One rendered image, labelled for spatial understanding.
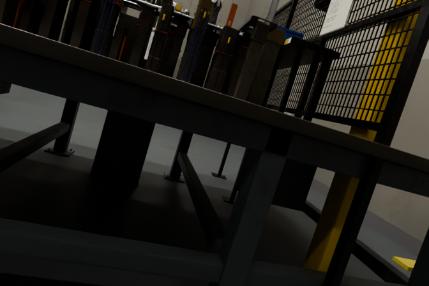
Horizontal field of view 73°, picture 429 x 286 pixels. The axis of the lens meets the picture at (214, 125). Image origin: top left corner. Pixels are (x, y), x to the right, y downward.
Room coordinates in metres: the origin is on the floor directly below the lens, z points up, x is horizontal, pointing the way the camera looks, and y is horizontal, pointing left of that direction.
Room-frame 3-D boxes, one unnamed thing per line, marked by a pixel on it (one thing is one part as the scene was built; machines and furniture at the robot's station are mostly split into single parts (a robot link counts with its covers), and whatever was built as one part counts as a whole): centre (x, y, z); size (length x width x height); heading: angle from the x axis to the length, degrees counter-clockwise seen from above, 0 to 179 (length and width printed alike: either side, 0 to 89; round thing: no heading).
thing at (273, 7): (1.44, -0.10, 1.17); 0.12 x 0.01 x 0.34; 10
